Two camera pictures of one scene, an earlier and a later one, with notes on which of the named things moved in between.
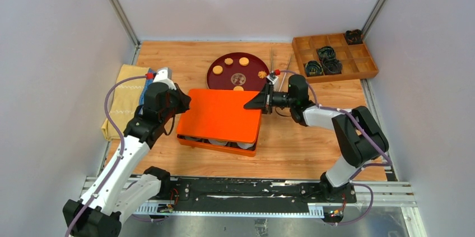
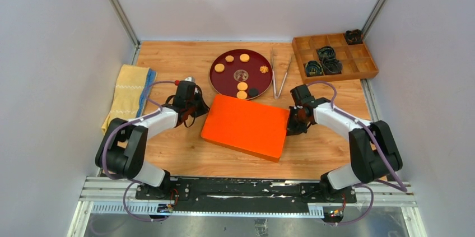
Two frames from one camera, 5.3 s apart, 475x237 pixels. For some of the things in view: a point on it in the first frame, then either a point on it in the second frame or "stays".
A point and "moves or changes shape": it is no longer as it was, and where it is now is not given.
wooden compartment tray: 355,60 stays
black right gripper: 263,101 -> 293,129
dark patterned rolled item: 313,68 stays
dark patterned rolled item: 326,52 stays
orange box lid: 220,115 moves or changes shape
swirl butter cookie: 228,61 stays
